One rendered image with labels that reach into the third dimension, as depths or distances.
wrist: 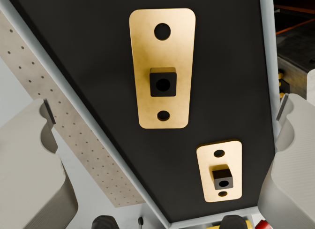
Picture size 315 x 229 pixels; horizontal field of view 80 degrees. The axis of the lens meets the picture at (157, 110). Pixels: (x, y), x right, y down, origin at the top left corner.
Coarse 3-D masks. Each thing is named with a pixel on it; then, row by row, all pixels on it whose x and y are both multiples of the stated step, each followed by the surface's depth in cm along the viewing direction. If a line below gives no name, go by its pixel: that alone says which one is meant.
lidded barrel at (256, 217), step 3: (252, 216) 146; (255, 216) 144; (258, 216) 144; (261, 216) 143; (255, 219) 143; (258, 219) 142; (261, 219) 141; (264, 219) 140; (255, 222) 141; (258, 222) 140; (255, 225) 140
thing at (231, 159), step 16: (208, 144) 16; (224, 144) 16; (240, 144) 16; (208, 160) 17; (224, 160) 17; (240, 160) 17; (208, 176) 18; (224, 176) 17; (240, 176) 18; (208, 192) 20; (240, 192) 20
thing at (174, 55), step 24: (144, 24) 11; (168, 24) 11; (192, 24) 11; (144, 48) 12; (168, 48) 12; (192, 48) 12; (144, 72) 13; (168, 72) 12; (144, 96) 14; (168, 96) 12; (144, 120) 15; (168, 120) 15
